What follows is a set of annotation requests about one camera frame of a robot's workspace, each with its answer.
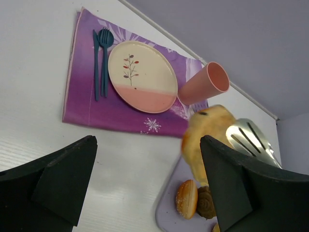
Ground large yellow ring bread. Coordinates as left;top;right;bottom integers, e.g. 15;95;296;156
181;104;239;188

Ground metal serving tongs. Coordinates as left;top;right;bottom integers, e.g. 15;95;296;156
225;118;282;168

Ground dark blue plastic spoon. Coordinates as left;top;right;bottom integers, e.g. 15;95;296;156
98;29;114;92

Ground orange sesame bun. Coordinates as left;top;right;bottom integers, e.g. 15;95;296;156
175;179;198;220

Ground pink plastic cup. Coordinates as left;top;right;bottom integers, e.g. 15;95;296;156
178;62;230;105

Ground brown chocolate pastry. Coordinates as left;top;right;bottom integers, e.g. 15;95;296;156
197;186;216;219

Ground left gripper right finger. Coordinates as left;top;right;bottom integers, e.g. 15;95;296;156
200;135;309;232

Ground lavender serving tray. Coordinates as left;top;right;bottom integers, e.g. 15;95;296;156
155;156;217;232

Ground purple floral placemat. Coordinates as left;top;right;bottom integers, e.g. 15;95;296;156
62;8;203;138

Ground small round yellow bun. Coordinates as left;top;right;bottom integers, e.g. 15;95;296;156
212;223;220;232

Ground dark blue plastic fork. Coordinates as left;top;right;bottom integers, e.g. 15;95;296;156
99;28;109;98

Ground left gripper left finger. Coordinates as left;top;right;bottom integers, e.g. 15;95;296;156
0;135;98;232

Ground dark blue plastic knife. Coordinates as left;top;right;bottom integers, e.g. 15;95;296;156
93;30;99;101

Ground cream and pink plate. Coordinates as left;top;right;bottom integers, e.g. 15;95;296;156
108;41;178;114

